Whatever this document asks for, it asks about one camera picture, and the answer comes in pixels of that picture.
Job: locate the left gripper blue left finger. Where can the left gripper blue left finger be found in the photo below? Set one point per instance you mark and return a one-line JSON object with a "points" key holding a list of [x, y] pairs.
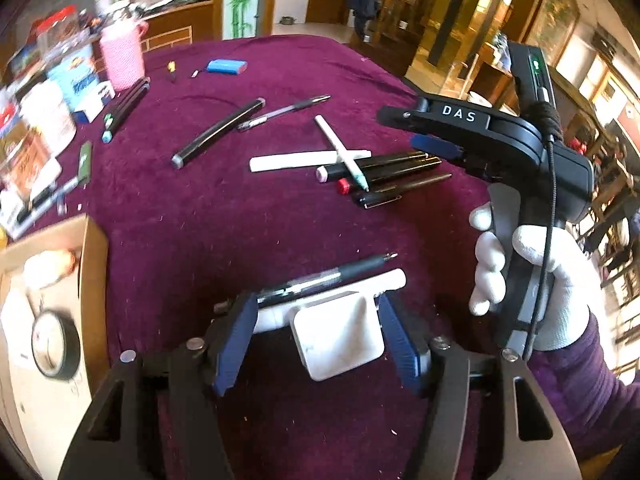
{"points": [[231, 341]]}

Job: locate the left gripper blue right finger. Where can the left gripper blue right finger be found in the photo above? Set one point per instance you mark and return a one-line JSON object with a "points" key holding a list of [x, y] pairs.
{"points": [[402, 332]]}

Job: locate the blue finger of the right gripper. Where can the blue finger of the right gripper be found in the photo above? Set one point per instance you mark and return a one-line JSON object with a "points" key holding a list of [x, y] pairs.
{"points": [[436, 147]]}

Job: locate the white marker tube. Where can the white marker tube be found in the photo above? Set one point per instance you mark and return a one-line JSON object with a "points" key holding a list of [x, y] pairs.
{"points": [[278, 316]]}

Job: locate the black gel pen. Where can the black gel pen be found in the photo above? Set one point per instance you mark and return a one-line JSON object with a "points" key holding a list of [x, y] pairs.
{"points": [[324, 280]]}

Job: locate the white square adapter block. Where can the white square adapter block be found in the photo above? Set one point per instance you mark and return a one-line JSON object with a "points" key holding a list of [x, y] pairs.
{"points": [[338, 335]]}

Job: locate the clear black ballpoint pen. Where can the clear black ballpoint pen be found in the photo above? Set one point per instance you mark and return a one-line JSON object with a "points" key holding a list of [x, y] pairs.
{"points": [[296, 107]]}

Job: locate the purple sleeved right forearm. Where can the purple sleeved right forearm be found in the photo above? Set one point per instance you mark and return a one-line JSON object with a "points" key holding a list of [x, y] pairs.
{"points": [[599, 413]]}

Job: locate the thin black pen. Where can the thin black pen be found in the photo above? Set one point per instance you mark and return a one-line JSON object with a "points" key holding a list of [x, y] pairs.
{"points": [[393, 193]]}

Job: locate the thin white pen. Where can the thin white pen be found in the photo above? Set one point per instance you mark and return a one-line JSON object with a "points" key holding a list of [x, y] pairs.
{"points": [[343, 152]]}

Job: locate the black marker red cap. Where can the black marker red cap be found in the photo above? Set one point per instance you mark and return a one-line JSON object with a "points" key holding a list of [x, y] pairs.
{"points": [[382, 174]]}

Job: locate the black marker pink cap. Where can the black marker pink cap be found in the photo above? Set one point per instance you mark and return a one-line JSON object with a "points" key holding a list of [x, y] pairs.
{"points": [[333, 172]]}

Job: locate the purple velvet tablecloth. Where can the purple velvet tablecloth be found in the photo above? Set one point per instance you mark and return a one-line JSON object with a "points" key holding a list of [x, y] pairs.
{"points": [[182, 240]]}

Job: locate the black tape roll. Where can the black tape roll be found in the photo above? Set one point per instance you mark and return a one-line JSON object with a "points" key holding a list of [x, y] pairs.
{"points": [[55, 345]]}

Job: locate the cardboard box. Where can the cardboard box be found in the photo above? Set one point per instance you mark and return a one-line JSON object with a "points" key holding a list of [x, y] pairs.
{"points": [[61, 268]]}

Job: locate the long black capped pen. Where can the long black capped pen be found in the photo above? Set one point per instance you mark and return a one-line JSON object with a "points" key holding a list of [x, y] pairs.
{"points": [[215, 132]]}

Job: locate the blue lighter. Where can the blue lighter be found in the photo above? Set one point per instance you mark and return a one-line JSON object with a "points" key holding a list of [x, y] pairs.
{"points": [[227, 67]]}

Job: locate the green marker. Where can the green marker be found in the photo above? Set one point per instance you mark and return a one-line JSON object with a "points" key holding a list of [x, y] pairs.
{"points": [[85, 163]]}

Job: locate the silver grey pen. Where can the silver grey pen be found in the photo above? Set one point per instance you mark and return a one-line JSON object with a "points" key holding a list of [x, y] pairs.
{"points": [[44, 201]]}

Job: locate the black markers pair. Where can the black markers pair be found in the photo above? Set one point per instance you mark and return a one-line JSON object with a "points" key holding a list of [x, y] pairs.
{"points": [[127, 102]]}

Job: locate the small yellow black pen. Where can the small yellow black pen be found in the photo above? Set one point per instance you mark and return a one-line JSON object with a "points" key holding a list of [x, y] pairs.
{"points": [[171, 68]]}

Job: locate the blue white tissue pack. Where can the blue white tissue pack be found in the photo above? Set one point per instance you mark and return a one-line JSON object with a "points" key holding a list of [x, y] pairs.
{"points": [[83, 92]]}

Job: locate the pink knitted cup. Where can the pink knitted cup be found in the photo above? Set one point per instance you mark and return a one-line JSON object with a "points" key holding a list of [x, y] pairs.
{"points": [[121, 49]]}

